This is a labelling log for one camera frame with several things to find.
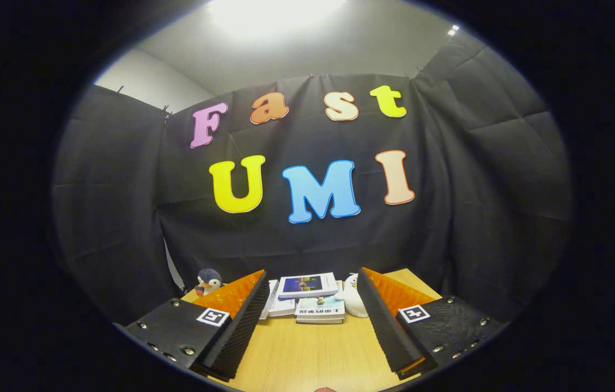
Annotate plain white book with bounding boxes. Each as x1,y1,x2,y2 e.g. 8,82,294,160
266,297,297,317

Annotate teal cover thick book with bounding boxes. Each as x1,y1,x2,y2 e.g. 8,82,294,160
296,296,346,320

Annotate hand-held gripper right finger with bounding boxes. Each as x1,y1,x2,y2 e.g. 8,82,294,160
357,267,504,382

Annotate white duck plush toy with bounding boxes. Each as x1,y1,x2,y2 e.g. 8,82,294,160
340,273,369,319

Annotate penguin plush toy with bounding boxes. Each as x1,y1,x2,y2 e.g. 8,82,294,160
194,268,223,297

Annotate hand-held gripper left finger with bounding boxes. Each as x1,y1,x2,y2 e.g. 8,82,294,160
124,269,270,382

